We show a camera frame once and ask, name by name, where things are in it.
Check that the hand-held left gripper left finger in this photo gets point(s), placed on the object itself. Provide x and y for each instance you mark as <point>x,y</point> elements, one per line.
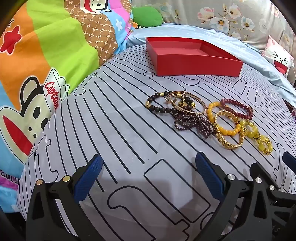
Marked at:
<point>89,176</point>

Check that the striped grey bed sheet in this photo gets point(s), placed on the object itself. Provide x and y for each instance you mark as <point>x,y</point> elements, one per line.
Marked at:
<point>127,139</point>

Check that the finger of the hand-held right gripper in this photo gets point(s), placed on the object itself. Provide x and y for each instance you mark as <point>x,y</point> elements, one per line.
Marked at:
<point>289,158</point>
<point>257,169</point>

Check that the gold filigree bangle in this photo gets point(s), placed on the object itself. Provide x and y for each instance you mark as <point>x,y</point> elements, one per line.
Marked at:
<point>227,146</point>

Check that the green plush toy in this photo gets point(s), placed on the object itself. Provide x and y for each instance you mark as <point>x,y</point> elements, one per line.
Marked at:
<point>146,16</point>

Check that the floral fabric cover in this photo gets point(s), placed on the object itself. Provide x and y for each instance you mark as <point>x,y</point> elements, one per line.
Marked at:
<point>208,14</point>

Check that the red cardboard box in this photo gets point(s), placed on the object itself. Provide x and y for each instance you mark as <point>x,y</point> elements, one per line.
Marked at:
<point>185,67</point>

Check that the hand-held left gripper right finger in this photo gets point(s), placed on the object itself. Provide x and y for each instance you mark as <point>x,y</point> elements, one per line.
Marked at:
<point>208,173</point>

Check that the colourful cartoon blanket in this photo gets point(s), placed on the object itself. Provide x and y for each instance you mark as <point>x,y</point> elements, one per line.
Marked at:
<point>57,46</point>

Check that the pink cat face pillow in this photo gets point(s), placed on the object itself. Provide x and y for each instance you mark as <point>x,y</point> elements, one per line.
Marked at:
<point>277,58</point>

